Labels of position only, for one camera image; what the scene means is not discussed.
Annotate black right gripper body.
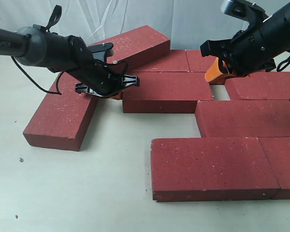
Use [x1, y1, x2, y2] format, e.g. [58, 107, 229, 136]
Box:
[200, 23, 277, 79]

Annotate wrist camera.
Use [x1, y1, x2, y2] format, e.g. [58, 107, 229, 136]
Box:
[88, 43, 114, 62]
[220, 0, 268, 27]

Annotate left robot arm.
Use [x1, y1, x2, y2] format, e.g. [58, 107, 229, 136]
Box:
[0, 25, 140, 99]

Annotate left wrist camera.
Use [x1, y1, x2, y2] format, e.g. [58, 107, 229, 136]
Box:
[88, 43, 114, 62]

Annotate red brick middle row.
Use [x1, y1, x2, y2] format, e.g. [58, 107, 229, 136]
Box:
[195, 100, 290, 137]

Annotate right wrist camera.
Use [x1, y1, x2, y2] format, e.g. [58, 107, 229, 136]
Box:
[220, 0, 268, 27]

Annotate red brick front right row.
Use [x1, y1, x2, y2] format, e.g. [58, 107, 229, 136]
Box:
[259, 137, 290, 200]

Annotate red brick front left row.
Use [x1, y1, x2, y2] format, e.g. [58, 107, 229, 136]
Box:
[150, 137, 280, 202]

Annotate red brick right third row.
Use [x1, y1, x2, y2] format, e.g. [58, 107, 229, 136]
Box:
[225, 72, 290, 101]

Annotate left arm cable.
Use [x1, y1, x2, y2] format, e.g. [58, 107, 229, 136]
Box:
[0, 4, 63, 95]

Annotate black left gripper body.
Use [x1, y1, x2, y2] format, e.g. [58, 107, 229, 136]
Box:
[74, 59, 140, 98]

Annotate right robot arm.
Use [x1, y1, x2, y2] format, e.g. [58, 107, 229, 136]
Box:
[200, 0, 290, 84]

